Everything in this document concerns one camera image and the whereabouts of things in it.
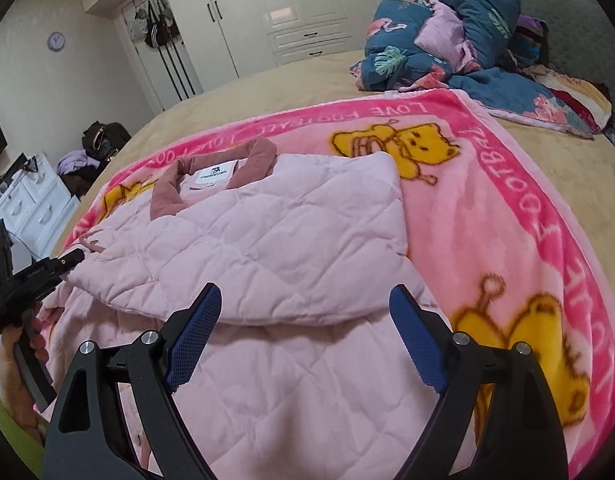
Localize white glossy wardrobe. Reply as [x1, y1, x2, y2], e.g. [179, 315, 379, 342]
[82, 0, 381, 110]

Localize round wall clock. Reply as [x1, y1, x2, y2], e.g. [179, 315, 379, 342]
[46, 32, 66, 52]

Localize pink quilted jacket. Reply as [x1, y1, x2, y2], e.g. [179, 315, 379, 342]
[43, 140, 437, 479]

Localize black handbag on floor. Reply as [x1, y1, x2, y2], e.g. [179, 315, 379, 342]
[82, 122, 132, 162]

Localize pink cartoon bear blanket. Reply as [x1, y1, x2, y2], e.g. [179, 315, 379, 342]
[68, 90, 615, 478]

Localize grey padded headboard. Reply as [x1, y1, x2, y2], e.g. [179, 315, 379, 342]
[520, 0, 615, 129]

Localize purple clothes pile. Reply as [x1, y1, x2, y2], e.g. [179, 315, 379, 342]
[56, 150, 100, 176]

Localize hanging bags on door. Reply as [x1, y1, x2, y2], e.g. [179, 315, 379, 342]
[128, 0, 181, 50]

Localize person's left hand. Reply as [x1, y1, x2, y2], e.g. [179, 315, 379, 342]
[0, 326, 44, 443]

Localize white drawer cabinet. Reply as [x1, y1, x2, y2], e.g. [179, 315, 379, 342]
[0, 154, 80, 259]

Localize striped colourful blanket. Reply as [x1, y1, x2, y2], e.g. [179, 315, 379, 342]
[522, 64, 612, 139]

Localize blue flamingo duvet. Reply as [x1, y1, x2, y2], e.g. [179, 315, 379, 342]
[349, 0, 596, 140]

